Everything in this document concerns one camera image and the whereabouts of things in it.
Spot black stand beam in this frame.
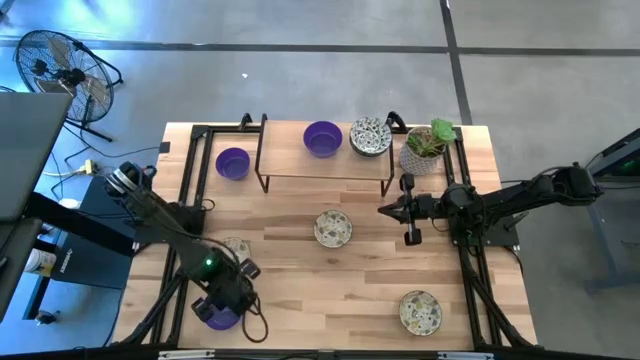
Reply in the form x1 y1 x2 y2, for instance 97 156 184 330
22 192 139 257

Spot black computer tower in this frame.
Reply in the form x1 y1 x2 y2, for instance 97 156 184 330
49 175 139 291

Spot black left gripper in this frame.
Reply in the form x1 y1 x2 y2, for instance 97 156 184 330
191 260 262 323

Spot black floor fan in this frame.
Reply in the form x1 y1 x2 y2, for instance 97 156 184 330
13 28 124 144

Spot yellow speckled ceramic bowl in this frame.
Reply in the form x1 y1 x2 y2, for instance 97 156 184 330
398 289 444 337
219 236 253 266
313 209 354 250

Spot black aluminium rig frame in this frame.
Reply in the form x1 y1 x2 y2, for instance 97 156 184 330
107 110 541 360

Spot teal bowl with pebbled inside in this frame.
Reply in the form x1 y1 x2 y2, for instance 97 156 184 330
348 115 394 159

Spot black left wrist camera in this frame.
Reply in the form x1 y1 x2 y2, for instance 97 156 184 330
209 267 241 299

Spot white and yellow container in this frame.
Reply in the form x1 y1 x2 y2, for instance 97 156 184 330
23 247 59 278

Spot purple bowl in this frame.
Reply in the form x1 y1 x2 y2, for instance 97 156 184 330
214 146 252 182
302 120 344 159
203 305 242 332

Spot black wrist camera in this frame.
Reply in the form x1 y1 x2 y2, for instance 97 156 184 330
209 267 241 299
417 193 445 221

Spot dark grey panel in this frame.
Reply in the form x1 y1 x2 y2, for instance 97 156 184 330
0 217 45 324

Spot wooden riser shelf, black legs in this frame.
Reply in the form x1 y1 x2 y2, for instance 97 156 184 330
254 113 396 198

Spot white metal bracket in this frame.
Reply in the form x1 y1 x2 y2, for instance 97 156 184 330
437 351 495 360
157 349 216 360

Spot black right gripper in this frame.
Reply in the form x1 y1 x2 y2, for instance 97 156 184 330
377 172 446 248

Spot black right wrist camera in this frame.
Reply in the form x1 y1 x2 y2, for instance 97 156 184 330
417 193 445 221

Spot succulent in patterned white pot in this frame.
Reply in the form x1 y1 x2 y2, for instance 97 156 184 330
398 117 458 177

